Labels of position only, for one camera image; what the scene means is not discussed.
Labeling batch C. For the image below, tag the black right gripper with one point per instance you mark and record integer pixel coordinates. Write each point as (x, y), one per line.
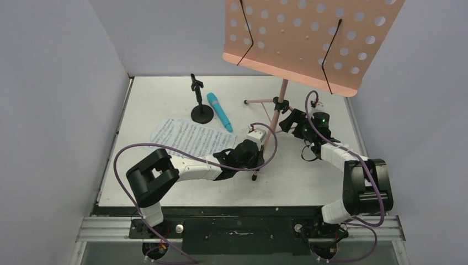
(293, 121)

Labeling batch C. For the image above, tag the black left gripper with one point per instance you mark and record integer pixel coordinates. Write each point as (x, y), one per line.
(259, 160)

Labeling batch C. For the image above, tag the sheet music page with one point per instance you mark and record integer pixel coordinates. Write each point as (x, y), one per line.
(199, 140)
(163, 132)

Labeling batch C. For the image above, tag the pink folding music stand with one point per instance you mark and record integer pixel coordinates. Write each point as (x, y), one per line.
(327, 45)

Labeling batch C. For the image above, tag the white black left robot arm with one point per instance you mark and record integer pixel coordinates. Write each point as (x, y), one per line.
(152, 177)

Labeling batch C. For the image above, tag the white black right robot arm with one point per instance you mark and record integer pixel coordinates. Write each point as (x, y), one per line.
(366, 192)

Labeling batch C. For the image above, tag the black microphone desk stand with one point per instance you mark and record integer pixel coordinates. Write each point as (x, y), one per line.
(201, 113)

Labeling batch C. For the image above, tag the blue toy microphone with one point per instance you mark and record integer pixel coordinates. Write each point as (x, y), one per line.
(214, 102)

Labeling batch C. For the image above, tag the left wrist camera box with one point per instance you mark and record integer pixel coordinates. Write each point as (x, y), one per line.
(257, 136)

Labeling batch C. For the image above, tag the aluminium mounting rail frame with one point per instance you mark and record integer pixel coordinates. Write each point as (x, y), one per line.
(118, 229)

